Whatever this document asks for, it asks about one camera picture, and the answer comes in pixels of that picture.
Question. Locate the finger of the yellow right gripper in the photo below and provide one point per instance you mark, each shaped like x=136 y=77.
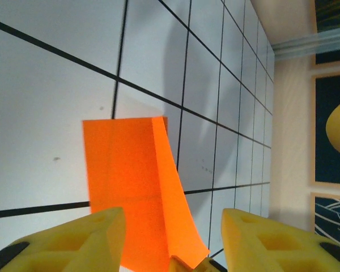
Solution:
x=211 y=266
x=178 y=265

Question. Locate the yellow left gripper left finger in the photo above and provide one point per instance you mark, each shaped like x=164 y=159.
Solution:
x=73 y=243

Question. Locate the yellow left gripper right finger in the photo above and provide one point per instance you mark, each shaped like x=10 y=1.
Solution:
x=272 y=249

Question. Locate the orange paper sheet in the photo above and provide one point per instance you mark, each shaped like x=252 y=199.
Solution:
x=124 y=170

